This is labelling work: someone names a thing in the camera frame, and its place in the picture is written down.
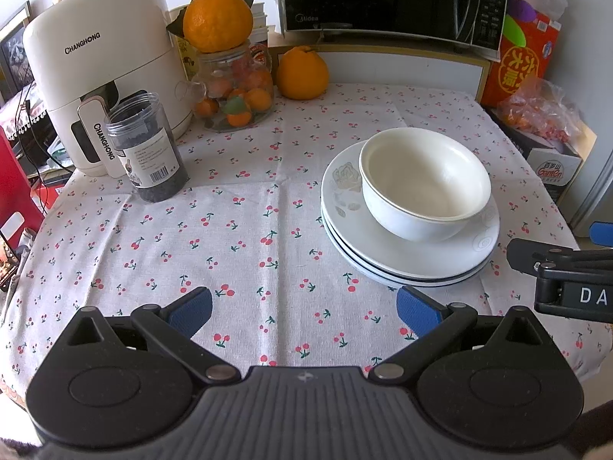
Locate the cardboard box with red label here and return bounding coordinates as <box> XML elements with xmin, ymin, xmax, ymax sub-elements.
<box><xmin>488</xmin><ymin>105</ymin><xmax>599</xmax><ymax>204</ymax></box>

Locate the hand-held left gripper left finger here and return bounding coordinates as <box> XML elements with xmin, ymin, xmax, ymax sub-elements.
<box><xmin>64</xmin><ymin>286</ymin><xmax>243</xmax><ymax>386</ymax></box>

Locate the clear bag of orange snacks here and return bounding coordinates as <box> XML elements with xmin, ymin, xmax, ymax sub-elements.
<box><xmin>495</xmin><ymin>79</ymin><xmax>585</xmax><ymax>145</ymax></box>

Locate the red printed box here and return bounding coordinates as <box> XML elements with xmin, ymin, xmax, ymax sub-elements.
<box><xmin>480</xmin><ymin>10</ymin><xmax>561</xmax><ymax>108</ymax></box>

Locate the dark printed packet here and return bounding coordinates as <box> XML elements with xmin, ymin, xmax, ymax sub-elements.
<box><xmin>0</xmin><ymin>242</ymin><xmax>22</xmax><ymax>293</ymax></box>

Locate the glass jar of small oranges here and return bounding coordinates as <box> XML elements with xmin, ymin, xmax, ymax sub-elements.
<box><xmin>175</xmin><ymin>41</ymin><xmax>276</xmax><ymax>133</ymax></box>

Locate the white plate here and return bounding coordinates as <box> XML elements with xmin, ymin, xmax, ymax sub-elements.
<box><xmin>321</xmin><ymin>140</ymin><xmax>501</xmax><ymax>271</ymax></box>

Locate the blue patterned plate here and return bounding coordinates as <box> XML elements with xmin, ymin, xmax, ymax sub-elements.
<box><xmin>328</xmin><ymin>230</ymin><xmax>494</xmax><ymax>289</ymax></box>
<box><xmin>322</xmin><ymin>211</ymin><xmax>500</xmax><ymax>281</ymax></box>

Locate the cream air fryer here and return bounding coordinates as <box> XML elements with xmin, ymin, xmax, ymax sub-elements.
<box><xmin>22</xmin><ymin>0</ymin><xmax>195</xmax><ymax>178</ymax></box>

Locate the yellow printed box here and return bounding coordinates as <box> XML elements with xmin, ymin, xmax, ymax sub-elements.
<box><xmin>167</xmin><ymin>6</ymin><xmax>202</xmax><ymax>82</ymax></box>

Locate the white shelf with gold frame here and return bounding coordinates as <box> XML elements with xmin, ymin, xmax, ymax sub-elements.
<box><xmin>266</xmin><ymin>29</ymin><xmax>494</xmax><ymax>104</ymax></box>

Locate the framed picture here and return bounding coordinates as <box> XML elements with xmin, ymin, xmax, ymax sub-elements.
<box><xmin>0</xmin><ymin>1</ymin><xmax>32</xmax><ymax>104</ymax></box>

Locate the white lace cloth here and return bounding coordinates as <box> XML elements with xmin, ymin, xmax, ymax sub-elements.
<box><xmin>0</xmin><ymin>87</ymin><xmax>49</xmax><ymax>128</ymax></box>

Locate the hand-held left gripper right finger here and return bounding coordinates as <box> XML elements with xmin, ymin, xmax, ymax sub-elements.
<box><xmin>366</xmin><ymin>285</ymin><xmax>547</xmax><ymax>386</ymax></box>

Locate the large orange with leaves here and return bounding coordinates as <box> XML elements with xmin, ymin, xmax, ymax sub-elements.
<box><xmin>167</xmin><ymin>0</ymin><xmax>259</xmax><ymax>53</ymax></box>

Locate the orange with stem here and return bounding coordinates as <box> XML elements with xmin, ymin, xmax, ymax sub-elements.
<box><xmin>276</xmin><ymin>44</ymin><xmax>331</xmax><ymax>100</ymax></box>

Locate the red chair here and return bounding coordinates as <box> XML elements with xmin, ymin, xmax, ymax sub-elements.
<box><xmin>0</xmin><ymin>129</ymin><xmax>46</xmax><ymax>245</ymax></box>

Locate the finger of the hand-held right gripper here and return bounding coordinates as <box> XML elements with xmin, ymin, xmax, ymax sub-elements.
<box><xmin>506</xmin><ymin>238</ymin><xmax>613</xmax><ymax>276</ymax></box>
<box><xmin>590</xmin><ymin>222</ymin><xmax>613</xmax><ymax>248</ymax></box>

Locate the clear jar with dark contents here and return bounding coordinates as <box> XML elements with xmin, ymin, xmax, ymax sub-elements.
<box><xmin>104</xmin><ymin>92</ymin><xmax>190</xmax><ymax>203</ymax></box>

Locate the cherry print tablecloth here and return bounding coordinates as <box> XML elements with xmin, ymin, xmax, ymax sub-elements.
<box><xmin>0</xmin><ymin>81</ymin><xmax>613</xmax><ymax>394</ymax></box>

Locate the white appliance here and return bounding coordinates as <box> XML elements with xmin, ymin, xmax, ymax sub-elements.
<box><xmin>570</xmin><ymin>125</ymin><xmax>613</xmax><ymax>238</ymax></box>

